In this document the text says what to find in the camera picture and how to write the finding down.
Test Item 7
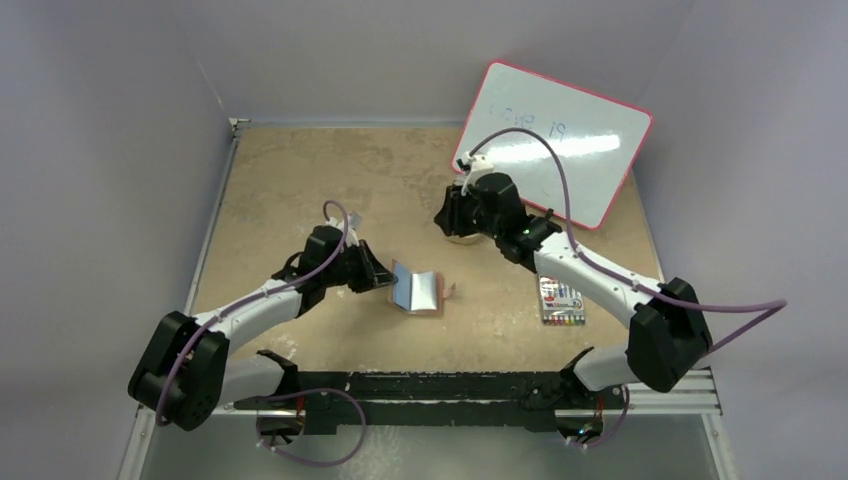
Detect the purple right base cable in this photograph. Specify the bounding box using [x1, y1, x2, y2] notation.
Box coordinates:
[564, 384, 631, 452]

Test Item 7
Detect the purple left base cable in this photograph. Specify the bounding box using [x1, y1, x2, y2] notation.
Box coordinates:
[255, 388, 370, 469]

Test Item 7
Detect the pink leather card holder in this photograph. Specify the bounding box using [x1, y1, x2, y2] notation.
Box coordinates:
[388, 259, 456, 317]

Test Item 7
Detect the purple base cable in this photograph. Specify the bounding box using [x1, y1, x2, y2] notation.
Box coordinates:
[255, 388, 370, 469]
[564, 384, 631, 452]

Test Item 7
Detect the aluminium table frame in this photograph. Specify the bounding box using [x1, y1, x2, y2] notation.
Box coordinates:
[128, 127, 720, 457]

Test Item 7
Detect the marker pen pack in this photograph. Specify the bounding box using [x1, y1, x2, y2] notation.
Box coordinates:
[537, 275, 586, 326]

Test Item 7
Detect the pink framed whiteboard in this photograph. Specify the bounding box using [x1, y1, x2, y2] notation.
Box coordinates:
[454, 61, 653, 229]

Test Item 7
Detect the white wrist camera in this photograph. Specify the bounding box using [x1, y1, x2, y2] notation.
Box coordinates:
[455, 152, 495, 185]
[341, 212, 362, 245]

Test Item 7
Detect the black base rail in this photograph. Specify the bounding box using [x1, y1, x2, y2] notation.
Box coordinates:
[235, 370, 627, 435]

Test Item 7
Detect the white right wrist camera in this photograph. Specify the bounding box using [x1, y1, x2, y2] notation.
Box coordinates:
[455, 152, 495, 185]

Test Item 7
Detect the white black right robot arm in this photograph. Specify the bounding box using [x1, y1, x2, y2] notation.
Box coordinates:
[434, 173, 713, 407]

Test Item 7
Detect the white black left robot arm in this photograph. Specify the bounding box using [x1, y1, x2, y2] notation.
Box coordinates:
[127, 225, 397, 431]

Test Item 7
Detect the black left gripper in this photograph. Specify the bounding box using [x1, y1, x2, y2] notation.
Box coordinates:
[322, 240, 396, 295]

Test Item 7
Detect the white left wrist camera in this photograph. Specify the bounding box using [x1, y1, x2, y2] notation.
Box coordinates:
[341, 212, 362, 245]

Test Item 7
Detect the beige oval tray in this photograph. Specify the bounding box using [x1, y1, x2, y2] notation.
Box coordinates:
[446, 233, 483, 246]

